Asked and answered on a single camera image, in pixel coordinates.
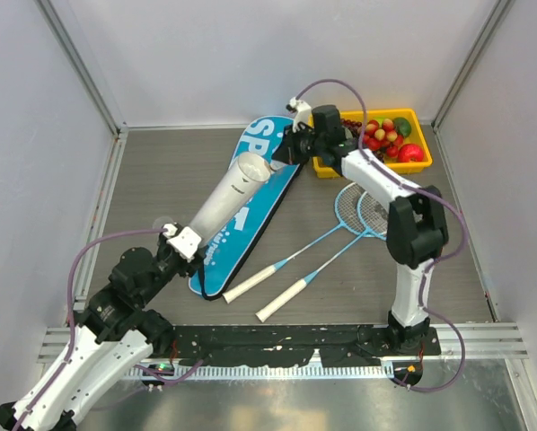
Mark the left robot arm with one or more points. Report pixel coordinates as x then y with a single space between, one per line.
113 334

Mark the blue badminton racket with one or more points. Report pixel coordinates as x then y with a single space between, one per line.
358 213
295 251

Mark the dark grape bunch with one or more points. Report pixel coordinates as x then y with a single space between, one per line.
367 134

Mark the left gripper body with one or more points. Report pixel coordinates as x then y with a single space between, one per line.
171 263

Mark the green lime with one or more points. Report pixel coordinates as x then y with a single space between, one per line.
402 126

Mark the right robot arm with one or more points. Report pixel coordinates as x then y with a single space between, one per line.
416 227

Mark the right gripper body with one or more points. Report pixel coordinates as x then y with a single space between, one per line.
303 144

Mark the red apple in tray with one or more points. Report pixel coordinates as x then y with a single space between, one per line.
410 153

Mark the yellow plastic tray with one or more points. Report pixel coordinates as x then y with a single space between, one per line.
415 137

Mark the red cherry cluster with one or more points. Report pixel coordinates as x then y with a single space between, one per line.
392 142

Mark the clear tube lid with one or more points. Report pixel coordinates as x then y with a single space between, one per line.
161 221

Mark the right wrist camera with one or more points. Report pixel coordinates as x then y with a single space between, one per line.
302 112

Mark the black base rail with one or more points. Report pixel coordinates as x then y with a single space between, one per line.
289 347

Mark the blue racket bag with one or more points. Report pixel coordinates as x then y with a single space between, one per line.
230 248

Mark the white shuttlecock tube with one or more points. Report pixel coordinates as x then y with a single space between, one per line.
246 175

